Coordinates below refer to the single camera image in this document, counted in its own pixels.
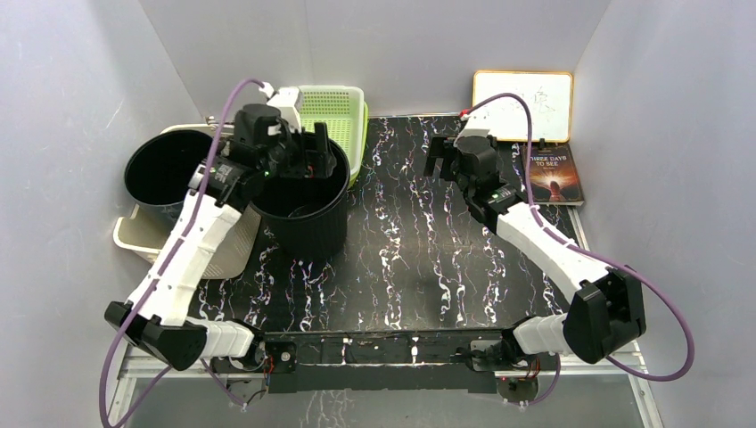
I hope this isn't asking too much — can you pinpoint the black ribbed bucket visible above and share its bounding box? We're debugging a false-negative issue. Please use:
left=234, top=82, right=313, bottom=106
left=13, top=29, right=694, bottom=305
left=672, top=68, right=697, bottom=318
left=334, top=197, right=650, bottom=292
left=251, top=140, right=350, bottom=261

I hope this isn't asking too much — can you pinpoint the large dark blue bucket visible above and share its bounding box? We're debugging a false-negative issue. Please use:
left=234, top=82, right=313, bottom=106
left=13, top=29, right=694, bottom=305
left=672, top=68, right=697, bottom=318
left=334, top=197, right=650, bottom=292
left=124, top=129, right=212, bottom=229

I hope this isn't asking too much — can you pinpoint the cream perforated laundry basket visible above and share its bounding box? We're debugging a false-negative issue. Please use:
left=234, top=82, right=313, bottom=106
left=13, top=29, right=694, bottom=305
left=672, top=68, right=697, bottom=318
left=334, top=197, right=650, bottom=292
left=112, top=124, right=260, bottom=279

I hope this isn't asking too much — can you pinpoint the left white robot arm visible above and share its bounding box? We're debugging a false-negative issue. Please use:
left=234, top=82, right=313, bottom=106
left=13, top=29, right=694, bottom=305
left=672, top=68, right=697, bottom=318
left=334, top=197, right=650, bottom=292
left=105, top=104, right=349, bottom=371

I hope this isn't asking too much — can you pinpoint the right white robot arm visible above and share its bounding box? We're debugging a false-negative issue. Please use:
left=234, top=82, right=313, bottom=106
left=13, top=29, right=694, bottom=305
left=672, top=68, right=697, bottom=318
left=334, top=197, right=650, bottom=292
left=423, top=136, right=646, bottom=369

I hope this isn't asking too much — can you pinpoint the green and white strainer basket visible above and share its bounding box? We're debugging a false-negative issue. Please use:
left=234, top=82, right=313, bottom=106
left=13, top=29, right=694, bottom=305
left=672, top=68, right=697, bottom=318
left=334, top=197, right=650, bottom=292
left=299, top=85, right=368, bottom=187

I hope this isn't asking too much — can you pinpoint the book Three Days to See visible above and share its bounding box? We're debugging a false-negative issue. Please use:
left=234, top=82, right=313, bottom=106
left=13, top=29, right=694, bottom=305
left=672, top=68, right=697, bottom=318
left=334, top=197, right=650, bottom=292
left=528, top=142, right=585, bottom=206

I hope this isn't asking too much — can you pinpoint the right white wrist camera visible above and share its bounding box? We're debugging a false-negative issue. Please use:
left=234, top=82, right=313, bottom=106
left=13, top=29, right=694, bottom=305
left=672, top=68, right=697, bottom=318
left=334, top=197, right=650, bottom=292
left=457, top=111, right=491, bottom=138

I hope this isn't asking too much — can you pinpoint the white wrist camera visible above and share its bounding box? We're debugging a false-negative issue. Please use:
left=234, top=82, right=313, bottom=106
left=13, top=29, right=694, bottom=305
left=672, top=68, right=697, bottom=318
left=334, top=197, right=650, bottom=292
left=457, top=111, right=491, bottom=138
left=267, top=86, right=303, bottom=133

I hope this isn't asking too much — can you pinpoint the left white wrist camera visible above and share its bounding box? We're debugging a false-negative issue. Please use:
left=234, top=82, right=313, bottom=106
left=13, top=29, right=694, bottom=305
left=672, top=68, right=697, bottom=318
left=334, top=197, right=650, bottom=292
left=267, top=86, right=303, bottom=133

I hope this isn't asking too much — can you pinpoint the small whiteboard yellow frame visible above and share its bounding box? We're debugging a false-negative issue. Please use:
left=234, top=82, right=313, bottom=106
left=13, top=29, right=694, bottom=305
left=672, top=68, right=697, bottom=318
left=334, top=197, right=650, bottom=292
left=468, top=70, right=573, bottom=143

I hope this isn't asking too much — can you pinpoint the aluminium base frame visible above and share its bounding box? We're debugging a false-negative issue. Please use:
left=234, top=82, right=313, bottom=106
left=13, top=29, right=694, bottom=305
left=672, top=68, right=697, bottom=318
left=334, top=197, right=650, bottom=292
left=106, top=206, right=664, bottom=428

